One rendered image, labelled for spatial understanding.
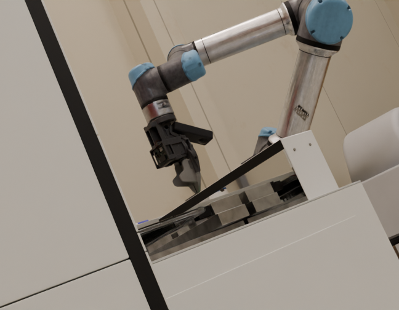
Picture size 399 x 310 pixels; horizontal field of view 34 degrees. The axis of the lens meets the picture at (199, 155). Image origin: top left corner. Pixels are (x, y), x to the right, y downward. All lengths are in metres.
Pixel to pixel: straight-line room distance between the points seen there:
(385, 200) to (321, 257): 4.11
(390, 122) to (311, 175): 3.99
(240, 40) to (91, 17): 2.93
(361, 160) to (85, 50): 2.38
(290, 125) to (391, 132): 3.57
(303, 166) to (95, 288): 0.69
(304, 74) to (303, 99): 0.06
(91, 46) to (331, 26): 2.99
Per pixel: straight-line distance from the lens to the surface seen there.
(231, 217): 1.42
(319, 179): 1.36
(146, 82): 1.69
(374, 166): 5.35
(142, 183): 4.18
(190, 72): 1.68
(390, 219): 5.33
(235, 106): 5.27
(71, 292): 0.74
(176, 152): 1.64
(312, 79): 1.71
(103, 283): 0.76
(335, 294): 1.21
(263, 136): 1.90
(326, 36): 1.67
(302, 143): 1.37
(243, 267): 1.10
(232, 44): 1.80
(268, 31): 1.81
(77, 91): 0.83
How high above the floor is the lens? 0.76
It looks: 10 degrees up
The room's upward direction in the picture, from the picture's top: 24 degrees counter-clockwise
